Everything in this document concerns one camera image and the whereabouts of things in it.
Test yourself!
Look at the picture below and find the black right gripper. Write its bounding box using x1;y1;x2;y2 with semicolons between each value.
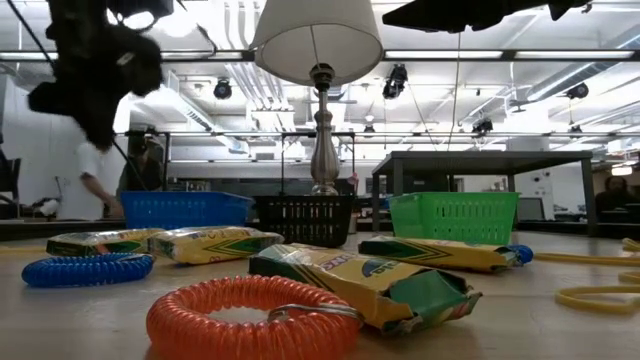
382;0;591;34

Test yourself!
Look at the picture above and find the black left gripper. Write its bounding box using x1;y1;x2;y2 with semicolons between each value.
27;0;164;152

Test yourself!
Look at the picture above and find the plastic-wrapped crayon pack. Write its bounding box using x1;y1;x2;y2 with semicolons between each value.
45;228;166;258
146;225;286;266

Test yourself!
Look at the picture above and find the blue coil wristband keychain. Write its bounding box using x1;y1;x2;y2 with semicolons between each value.
21;252;156;289
507;243;535;266

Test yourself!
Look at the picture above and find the black plastic slotted basket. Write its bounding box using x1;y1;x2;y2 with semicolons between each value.
253;194;357;250

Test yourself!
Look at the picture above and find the yellow Crayola crayon box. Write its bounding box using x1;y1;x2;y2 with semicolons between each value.
358;235;522;274

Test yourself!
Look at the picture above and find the person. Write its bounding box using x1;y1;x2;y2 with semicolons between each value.
117;133;166;199
594;175;640;225
55;142;125;222

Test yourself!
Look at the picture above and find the black ceiling spotlight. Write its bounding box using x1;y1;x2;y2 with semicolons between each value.
212;78;234;101
471;117;495;137
565;82;591;101
381;63;410;101

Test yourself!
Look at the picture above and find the small white object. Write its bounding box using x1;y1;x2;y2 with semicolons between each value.
38;198;63;218

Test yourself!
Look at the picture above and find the dark monitor screen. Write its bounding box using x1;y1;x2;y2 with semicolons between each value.
0;157;23;194

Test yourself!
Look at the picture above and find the white shade silver table lamp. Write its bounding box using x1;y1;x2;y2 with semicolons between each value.
248;0;385;197

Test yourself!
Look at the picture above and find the blue plastic slotted basket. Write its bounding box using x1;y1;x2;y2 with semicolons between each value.
119;190;255;232

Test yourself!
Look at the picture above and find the green plastic slotted basket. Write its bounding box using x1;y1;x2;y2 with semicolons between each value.
388;191;521;247

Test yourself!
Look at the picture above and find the grey monitor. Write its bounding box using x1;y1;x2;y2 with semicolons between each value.
516;196;547;223

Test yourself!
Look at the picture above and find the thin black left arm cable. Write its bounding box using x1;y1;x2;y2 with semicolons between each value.
4;0;57;67

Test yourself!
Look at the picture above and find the black metal rack frame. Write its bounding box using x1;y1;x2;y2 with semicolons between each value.
113;129;357;197

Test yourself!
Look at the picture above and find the red coil wristband keychain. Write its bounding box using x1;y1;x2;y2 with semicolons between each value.
145;274;365;360

